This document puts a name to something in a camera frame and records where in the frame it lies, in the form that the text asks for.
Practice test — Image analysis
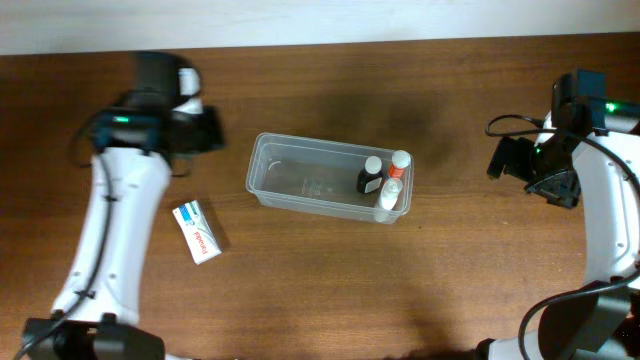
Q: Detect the orange tube with white cap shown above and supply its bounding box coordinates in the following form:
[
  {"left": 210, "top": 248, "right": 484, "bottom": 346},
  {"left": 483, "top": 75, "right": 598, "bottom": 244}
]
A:
[{"left": 388, "top": 150, "right": 412, "bottom": 179}]

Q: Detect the white bottle with pink label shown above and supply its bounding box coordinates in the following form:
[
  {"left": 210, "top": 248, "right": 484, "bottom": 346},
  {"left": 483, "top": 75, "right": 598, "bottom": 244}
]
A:
[{"left": 374, "top": 178, "right": 403, "bottom": 223}]

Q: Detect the dark bottle with white cap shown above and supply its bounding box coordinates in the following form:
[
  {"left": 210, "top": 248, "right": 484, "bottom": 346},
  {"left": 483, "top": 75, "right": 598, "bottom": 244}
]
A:
[{"left": 356, "top": 156, "right": 383, "bottom": 194}]

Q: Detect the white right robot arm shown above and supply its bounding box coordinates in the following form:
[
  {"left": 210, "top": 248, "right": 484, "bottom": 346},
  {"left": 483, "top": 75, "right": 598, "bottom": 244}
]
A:
[{"left": 474, "top": 69, "right": 639, "bottom": 359}]

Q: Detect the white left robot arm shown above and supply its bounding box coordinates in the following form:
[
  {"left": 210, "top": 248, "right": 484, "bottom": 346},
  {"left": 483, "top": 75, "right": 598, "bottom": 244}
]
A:
[{"left": 15, "top": 106, "right": 224, "bottom": 359}]

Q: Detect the clear plastic container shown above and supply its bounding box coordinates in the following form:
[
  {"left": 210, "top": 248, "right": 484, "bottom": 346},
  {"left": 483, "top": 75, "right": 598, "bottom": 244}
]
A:
[{"left": 245, "top": 133, "right": 414, "bottom": 224}]

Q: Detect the white toothpaste box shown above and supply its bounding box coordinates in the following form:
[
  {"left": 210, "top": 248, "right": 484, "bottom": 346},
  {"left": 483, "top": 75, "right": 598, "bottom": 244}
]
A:
[{"left": 172, "top": 200, "right": 222, "bottom": 265}]

